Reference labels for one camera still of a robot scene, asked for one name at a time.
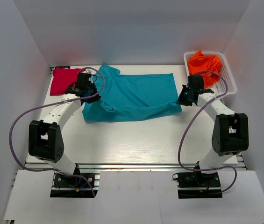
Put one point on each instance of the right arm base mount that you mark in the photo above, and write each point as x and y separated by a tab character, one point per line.
197	185

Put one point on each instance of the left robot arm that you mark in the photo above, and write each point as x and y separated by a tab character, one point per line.
45	136

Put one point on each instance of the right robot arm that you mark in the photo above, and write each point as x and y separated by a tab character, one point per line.
230	132

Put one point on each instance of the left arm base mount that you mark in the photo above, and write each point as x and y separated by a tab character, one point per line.
75	187

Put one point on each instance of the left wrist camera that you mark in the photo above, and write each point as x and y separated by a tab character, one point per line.
87	72

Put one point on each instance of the white plastic basket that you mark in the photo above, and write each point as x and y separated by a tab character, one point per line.
220	87

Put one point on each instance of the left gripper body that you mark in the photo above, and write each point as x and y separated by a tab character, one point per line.
92	89

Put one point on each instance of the teal t-shirt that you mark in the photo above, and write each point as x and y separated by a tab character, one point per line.
132	97

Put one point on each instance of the orange t-shirt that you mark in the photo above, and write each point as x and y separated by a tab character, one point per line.
200	62

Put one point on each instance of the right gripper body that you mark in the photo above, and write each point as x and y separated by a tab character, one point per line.
188	86

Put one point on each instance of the folded red t-shirt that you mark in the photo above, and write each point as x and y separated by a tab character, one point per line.
62	78

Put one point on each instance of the aluminium table edge rail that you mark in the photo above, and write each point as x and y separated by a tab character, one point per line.
110	166

